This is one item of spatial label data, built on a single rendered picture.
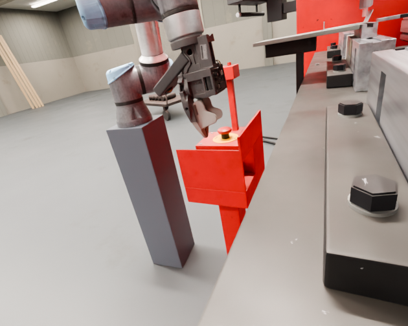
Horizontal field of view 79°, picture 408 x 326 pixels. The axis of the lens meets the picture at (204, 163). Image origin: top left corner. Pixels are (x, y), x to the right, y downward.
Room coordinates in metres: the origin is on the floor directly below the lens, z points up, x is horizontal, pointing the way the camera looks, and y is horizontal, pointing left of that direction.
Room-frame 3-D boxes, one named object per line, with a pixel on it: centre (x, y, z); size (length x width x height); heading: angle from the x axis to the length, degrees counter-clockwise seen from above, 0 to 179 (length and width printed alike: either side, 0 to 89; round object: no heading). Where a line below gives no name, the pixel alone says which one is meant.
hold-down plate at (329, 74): (0.71, -0.42, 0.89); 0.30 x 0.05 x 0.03; 152
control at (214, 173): (0.59, -0.06, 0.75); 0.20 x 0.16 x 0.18; 152
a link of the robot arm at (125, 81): (1.06, 0.25, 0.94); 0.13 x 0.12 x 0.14; 104
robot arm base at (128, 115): (1.06, 0.26, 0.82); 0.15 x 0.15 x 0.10
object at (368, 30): (0.70, -0.48, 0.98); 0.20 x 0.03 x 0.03; 152
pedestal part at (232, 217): (0.59, -0.06, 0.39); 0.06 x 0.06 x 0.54; 62
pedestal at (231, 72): (2.63, -0.42, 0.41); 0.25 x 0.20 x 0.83; 62
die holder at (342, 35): (1.20, -0.75, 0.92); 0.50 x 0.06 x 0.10; 152
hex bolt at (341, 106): (0.30, -0.20, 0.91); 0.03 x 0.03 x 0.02
